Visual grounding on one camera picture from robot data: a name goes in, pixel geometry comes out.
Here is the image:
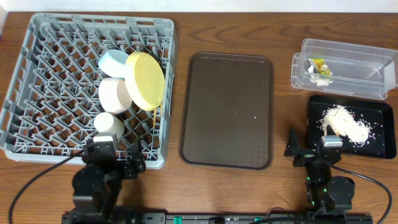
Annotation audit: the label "rice food scraps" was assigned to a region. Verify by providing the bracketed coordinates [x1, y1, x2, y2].
[317, 105, 383, 147]

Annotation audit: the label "white cup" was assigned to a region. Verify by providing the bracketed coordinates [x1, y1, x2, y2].
[94, 112, 124, 138]

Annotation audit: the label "wooden chopstick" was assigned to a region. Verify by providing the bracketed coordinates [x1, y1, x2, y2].
[160, 102, 164, 117]
[153, 109, 157, 129]

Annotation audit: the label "white tissue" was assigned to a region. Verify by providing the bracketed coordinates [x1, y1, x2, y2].
[308, 65, 333, 86]

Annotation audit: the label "green orange snack wrapper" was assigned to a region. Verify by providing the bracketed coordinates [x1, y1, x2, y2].
[308, 58, 333, 75]

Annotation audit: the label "brown serving tray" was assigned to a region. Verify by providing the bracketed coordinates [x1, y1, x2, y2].
[178, 52, 274, 170]

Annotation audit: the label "yellow plate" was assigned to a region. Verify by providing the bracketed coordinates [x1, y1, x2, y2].
[124, 52, 165, 111]

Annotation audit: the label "light blue bowl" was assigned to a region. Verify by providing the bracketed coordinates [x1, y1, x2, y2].
[98, 49, 128, 78]

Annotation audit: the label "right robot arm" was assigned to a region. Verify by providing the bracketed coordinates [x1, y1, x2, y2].
[284, 128, 355, 219]

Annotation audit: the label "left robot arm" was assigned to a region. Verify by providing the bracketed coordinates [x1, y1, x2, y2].
[62, 138, 146, 223]

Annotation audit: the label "black waste tray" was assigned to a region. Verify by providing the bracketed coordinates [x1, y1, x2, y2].
[307, 95, 397, 159]

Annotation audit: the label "grey plastic dish rack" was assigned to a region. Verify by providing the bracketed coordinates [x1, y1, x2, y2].
[1, 13, 178, 169]

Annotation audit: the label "clear plastic bin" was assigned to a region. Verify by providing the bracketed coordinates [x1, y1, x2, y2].
[291, 39, 397, 100]

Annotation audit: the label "right black cable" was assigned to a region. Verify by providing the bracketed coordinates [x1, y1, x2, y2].
[323, 158, 393, 224]

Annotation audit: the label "black cable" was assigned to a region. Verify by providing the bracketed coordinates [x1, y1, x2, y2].
[323, 158, 393, 224]
[8, 151, 85, 224]

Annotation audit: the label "left black cable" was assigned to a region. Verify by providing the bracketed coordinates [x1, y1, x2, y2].
[8, 151, 85, 224]

